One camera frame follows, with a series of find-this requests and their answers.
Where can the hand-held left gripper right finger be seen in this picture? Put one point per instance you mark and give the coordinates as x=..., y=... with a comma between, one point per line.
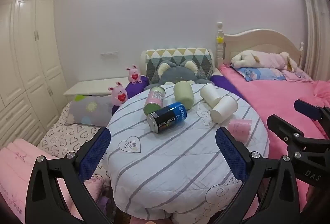
x=230, y=153

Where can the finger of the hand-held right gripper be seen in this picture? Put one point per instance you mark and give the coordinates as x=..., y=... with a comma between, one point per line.
x=286, y=129
x=306, y=109

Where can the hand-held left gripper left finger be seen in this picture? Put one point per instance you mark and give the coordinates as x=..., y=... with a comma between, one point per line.
x=96, y=151

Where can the pink plastic cup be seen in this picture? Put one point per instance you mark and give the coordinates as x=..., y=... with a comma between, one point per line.
x=239, y=128

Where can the white paper cup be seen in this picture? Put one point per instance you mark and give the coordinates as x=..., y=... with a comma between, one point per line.
x=210, y=95
x=223, y=110

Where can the green cup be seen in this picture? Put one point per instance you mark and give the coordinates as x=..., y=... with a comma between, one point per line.
x=183, y=95

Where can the heart print sheet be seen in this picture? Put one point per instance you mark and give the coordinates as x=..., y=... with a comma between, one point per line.
x=67, y=137

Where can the pink bed blanket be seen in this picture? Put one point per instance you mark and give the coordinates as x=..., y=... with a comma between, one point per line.
x=273, y=100

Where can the pink cartoon pillow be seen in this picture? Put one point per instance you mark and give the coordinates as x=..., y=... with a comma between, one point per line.
x=297, y=75

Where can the grey flower pillow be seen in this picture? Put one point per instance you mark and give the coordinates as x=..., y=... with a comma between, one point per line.
x=87, y=110

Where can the blue cartoon pillow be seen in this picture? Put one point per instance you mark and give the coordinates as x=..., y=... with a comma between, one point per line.
x=260, y=74

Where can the pink plush toy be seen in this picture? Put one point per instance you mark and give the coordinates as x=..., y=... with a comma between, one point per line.
x=273, y=61

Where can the pink pig plush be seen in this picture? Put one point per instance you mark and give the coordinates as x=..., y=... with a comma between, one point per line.
x=118, y=95
x=134, y=75

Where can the round table striped cloth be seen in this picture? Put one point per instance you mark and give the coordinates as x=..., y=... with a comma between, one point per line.
x=167, y=164

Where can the white side table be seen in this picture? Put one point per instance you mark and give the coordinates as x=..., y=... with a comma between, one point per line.
x=90, y=87

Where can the purple cushion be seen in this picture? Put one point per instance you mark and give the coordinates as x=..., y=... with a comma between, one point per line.
x=224, y=84
x=135, y=87

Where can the blue and black can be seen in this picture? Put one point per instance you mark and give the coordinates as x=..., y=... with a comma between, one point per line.
x=167, y=117

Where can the pink and green can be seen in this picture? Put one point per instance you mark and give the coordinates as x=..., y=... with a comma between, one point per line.
x=154, y=98

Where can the folded pink blanket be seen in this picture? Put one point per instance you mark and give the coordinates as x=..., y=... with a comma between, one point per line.
x=15, y=162

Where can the white plush toy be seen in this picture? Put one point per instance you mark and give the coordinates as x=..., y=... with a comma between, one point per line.
x=243, y=58

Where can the white curtain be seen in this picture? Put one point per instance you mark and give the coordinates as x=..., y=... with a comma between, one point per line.
x=317, y=27

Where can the cream bed headboard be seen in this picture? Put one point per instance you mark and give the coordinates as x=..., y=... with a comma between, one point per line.
x=260, y=40

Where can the grey bear plush cushion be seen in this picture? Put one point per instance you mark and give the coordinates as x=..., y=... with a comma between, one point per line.
x=178, y=74

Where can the triangle patterned cushion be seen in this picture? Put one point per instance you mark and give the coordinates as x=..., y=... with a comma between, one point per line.
x=180, y=55

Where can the white wardrobe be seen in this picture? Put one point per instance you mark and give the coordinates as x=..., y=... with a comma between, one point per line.
x=28, y=58

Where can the white wall socket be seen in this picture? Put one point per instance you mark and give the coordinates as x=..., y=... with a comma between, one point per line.
x=109, y=54

